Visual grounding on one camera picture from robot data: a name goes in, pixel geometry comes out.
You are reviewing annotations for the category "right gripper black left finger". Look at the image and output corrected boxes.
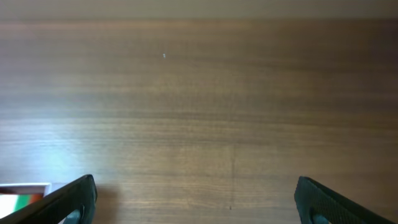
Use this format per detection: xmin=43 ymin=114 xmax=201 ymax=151
xmin=1 ymin=174 xmax=98 ymax=224

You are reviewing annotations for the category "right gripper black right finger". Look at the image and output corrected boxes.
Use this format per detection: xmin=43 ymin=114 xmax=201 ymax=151
xmin=294 ymin=176 xmax=394 ymax=224

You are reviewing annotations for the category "white box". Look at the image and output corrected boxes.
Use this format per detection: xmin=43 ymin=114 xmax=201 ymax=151
xmin=0 ymin=182 xmax=66 ymax=196

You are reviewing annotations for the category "multicolour puzzle cube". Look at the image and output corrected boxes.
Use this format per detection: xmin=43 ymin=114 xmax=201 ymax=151
xmin=0 ymin=194 xmax=44 ymax=218

